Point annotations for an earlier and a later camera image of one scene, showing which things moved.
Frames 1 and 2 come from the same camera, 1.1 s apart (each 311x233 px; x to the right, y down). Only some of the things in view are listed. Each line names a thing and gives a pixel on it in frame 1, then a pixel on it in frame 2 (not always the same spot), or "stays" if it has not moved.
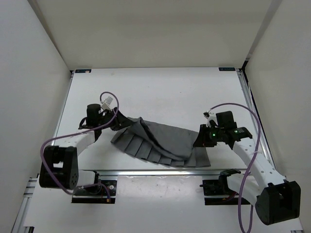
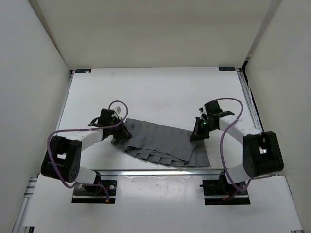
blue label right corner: x=226 y=69 stays
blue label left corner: x=83 y=71 stays
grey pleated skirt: x=161 y=143 stays
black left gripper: x=121 y=121 → x=123 y=133
